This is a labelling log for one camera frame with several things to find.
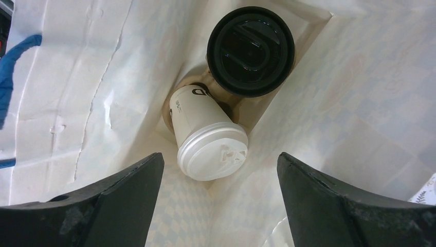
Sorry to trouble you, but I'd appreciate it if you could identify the blue checkered paper bag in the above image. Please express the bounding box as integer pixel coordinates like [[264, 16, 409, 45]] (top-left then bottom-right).
[[1, 1, 435, 246]]

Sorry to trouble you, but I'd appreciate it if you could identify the black coffee lid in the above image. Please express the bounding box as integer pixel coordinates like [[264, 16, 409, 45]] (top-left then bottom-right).
[[206, 6, 295, 98]]

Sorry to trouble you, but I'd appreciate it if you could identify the white paper coffee cup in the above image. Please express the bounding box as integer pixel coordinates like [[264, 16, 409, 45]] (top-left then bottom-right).
[[170, 85, 231, 147]]

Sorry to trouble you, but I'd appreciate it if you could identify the floral tablecloth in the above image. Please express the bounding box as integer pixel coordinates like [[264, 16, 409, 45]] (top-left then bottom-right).
[[408, 173, 436, 206]]

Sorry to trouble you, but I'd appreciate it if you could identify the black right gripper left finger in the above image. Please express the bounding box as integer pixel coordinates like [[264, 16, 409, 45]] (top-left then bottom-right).
[[1, 153, 165, 246]]

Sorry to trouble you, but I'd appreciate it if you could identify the brown pulp cup carrier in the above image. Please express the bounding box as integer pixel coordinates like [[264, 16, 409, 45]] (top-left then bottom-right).
[[162, 69, 242, 139]]

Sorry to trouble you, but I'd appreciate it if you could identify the white coffee lid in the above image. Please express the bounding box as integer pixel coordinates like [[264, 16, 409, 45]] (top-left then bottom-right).
[[177, 122, 248, 181]]

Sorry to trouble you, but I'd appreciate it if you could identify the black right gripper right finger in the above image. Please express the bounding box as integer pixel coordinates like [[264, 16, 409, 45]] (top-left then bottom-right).
[[277, 152, 435, 246]]

